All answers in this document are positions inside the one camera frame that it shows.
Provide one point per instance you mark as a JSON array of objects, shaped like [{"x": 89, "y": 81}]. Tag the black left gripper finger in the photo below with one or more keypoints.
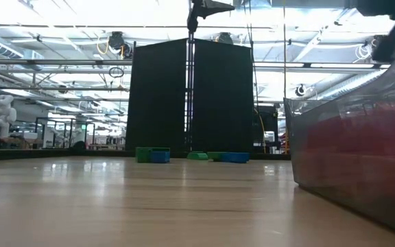
[
  {"x": 214, "y": 7},
  {"x": 192, "y": 19}
]

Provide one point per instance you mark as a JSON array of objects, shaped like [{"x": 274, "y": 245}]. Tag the green toy brick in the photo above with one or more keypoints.
[
  {"x": 161, "y": 149},
  {"x": 197, "y": 156},
  {"x": 143, "y": 155},
  {"x": 215, "y": 155}
]

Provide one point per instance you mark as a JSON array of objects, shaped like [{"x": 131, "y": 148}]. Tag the blue toy brick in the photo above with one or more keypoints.
[
  {"x": 225, "y": 157},
  {"x": 159, "y": 157},
  {"x": 239, "y": 158}
]

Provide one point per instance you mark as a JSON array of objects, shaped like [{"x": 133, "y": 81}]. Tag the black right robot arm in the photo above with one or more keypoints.
[{"x": 389, "y": 44}]

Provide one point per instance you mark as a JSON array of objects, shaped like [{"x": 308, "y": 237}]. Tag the black folding partition screen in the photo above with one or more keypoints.
[{"x": 156, "y": 103}]

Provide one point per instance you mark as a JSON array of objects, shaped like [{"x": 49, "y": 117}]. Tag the round black ceiling fixture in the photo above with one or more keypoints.
[{"x": 300, "y": 90}]

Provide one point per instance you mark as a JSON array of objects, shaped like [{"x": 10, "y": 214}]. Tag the black equipment box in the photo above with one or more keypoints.
[{"x": 269, "y": 120}]

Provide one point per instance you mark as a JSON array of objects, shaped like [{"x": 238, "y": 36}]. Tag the red background equipment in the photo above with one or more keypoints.
[{"x": 283, "y": 139}]

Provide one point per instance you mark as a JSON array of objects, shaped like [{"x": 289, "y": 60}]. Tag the clear plastic bin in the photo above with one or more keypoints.
[{"x": 355, "y": 154}]

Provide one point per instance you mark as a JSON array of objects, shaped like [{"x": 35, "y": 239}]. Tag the grey ceiling rail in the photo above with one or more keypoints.
[{"x": 46, "y": 62}]

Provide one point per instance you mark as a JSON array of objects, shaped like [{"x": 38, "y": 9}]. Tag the black background workstation frame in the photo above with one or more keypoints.
[{"x": 36, "y": 132}]

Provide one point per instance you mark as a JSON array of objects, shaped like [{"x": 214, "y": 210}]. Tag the black aluminium table frame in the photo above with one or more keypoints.
[{"x": 29, "y": 155}]

